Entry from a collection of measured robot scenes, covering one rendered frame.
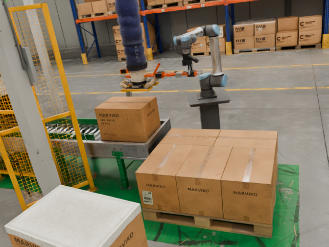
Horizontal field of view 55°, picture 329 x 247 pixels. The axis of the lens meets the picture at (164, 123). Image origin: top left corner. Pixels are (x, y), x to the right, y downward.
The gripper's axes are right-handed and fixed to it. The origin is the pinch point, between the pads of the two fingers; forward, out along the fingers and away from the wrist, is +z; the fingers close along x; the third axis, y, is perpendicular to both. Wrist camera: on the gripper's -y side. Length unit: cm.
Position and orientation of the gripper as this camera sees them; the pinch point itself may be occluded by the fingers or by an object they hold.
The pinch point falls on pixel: (191, 72)
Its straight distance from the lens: 327.6
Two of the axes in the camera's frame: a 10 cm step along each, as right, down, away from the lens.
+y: -9.3, -0.2, 3.8
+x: -3.5, 4.0, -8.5
